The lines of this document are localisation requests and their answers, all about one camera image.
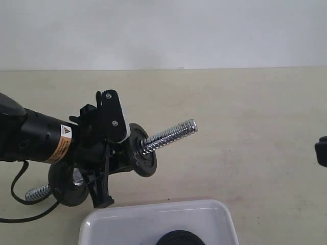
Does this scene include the chrome threaded dumbbell bar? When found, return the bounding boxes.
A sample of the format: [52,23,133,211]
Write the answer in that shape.
[25,119,198,204]

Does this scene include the white plastic tray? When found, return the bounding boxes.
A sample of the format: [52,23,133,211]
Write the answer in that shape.
[78,200,239,244]

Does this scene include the chrome collar nut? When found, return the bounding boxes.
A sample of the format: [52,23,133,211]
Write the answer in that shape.
[73,168,84,186]

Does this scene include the black left weight plate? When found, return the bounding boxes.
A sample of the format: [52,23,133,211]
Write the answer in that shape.
[48,162,89,207]

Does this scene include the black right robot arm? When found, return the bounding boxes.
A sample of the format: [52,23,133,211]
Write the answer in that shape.
[315,136,327,167]

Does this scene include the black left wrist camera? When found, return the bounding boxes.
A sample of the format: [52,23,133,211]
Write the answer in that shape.
[96,89,130,143]

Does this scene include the black right weight plate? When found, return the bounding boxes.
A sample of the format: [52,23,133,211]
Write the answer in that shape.
[124,123,157,178]

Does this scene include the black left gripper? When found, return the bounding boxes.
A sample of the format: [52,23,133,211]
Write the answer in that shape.
[69,104,133,208]

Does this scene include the black weight plate in tray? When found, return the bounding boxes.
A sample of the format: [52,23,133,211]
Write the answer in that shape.
[156,230,205,245]

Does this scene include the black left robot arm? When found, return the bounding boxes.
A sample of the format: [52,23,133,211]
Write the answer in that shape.
[1,89,129,208]

